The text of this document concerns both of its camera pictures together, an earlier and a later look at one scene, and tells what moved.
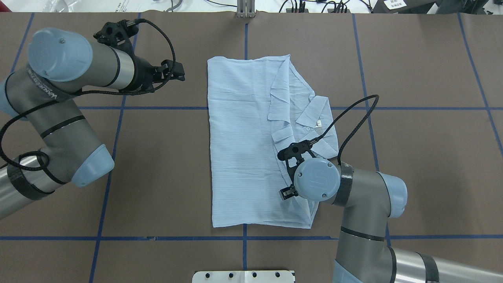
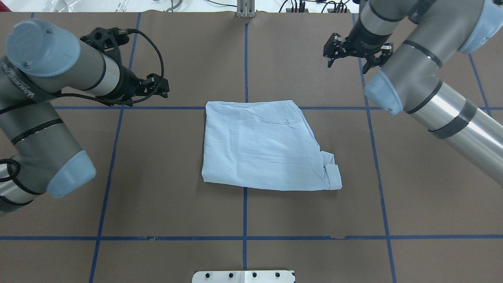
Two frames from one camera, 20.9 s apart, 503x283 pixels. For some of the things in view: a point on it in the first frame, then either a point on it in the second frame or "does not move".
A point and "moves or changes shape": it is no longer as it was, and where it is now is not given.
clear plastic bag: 59,6 does not move
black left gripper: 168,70 → 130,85
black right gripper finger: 294,193 → 387,49
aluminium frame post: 245,9 does not move
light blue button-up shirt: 257,105 moves or changes shape
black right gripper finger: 289,192 → 335,48
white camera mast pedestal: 243,276 does not move
